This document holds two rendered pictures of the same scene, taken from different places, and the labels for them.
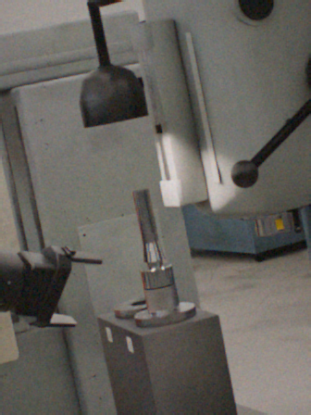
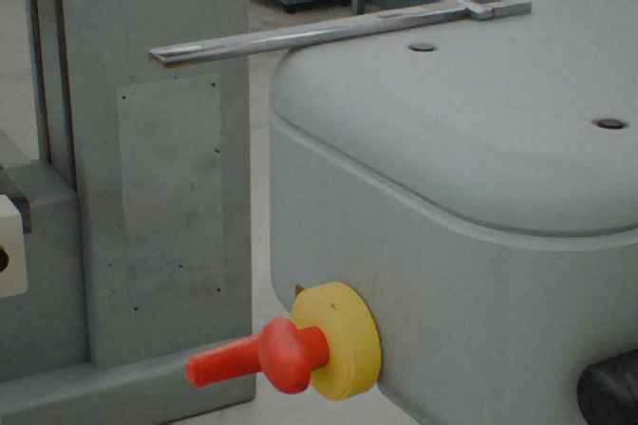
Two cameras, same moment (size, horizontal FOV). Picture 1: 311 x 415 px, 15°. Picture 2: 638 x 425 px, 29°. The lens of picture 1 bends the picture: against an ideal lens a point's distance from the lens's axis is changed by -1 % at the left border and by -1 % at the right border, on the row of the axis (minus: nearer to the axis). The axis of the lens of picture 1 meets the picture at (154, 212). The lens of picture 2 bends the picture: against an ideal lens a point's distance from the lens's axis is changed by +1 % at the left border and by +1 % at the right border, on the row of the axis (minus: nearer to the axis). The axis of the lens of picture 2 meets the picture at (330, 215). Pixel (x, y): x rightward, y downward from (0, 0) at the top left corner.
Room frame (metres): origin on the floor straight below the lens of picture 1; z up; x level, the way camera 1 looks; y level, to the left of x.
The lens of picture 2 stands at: (0.71, 0.15, 2.08)
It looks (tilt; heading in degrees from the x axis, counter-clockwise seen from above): 24 degrees down; 352
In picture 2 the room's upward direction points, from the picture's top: 1 degrees clockwise
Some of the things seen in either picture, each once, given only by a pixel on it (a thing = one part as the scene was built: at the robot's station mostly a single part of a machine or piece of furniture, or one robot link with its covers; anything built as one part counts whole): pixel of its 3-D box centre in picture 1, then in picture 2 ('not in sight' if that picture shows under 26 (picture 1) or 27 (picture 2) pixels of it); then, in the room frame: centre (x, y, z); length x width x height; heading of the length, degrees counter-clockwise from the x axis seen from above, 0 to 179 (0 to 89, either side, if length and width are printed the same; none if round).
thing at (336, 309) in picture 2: not in sight; (334, 341); (1.27, 0.07, 1.76); 0.06 x 0.02 x 0.06; 25
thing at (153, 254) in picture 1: (147, 228); not in sight; (1.64, 0.01, 1.28); 0.03 x 0.03 x 0.11
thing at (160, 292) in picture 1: (160, 292); not in sight; (1.64, 0.01, 1.19); 0.05 x 0.05 x 0.06
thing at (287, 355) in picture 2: not in sight; (295, 353); (1.26, 0.09, 1.76); 0.04 x 0.03 x 0.04; 25
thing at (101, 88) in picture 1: (110, 93); not in sight; (1.25, 0.02, 1.48); 0.07 x 0.07 x 0.06
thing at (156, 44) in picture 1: (168, 113); not in sight; (1.32, -0.04, 1.45); 0.04 x 0.04 x 0.21; 25
